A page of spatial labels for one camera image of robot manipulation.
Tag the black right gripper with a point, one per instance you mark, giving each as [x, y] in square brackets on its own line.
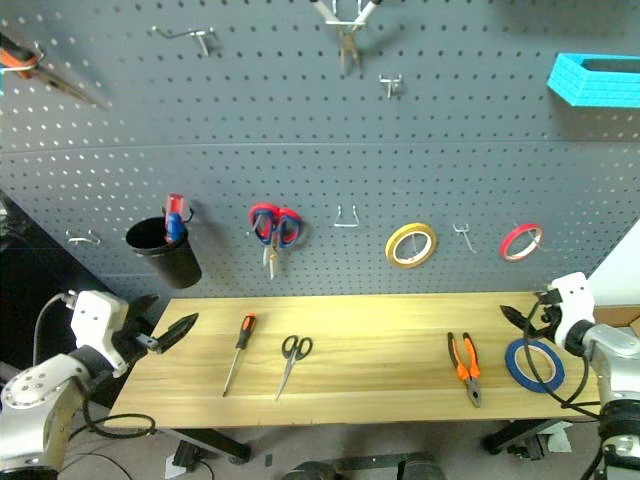
[549, 317]

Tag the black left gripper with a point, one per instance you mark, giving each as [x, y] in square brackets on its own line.
[131, 337]

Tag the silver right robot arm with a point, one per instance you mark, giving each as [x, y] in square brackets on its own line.
[615, 350]

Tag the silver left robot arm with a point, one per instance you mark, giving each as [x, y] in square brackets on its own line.
[30, 395]

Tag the blue tape roll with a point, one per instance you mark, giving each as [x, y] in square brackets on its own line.
[510, 362]

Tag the black plastic cup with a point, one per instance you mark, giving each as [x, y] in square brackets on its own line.
[175, 265]

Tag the red tape roll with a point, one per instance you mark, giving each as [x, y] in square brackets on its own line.
[505, 245]

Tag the brown cardboard box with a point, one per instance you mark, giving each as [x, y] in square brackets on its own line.
[617, 316]

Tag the red blue utility knife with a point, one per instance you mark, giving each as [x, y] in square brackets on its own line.
[175, 225]

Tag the small metal pegboard hook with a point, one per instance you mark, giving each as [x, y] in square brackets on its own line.
[465, 237]

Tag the metal loop pegboard hook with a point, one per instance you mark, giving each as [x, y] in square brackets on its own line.
[346, 225]
[82, 241]

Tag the white floor power box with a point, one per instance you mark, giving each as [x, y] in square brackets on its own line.
[181, 462]

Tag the yellow tape roll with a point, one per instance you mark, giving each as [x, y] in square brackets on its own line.
[391, 245]

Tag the grey metal pegboard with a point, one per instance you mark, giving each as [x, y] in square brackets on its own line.
[300, 150]

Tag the cyan plastic bin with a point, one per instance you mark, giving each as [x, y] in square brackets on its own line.
[590, 92]

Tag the double metal pegboard hook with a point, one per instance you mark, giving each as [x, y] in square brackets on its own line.
[391, 85]

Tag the long metal pegboard hook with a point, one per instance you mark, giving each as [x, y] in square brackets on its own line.
[187, 34]

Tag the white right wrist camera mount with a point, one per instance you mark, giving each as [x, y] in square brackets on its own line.
[575, 300]

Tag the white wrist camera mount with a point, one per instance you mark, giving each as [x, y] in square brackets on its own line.
[95, 320]
[575, 300]

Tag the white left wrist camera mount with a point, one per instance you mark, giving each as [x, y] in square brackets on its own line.
[95, 320]

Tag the black table frame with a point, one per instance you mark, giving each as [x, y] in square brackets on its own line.
[215, 440]

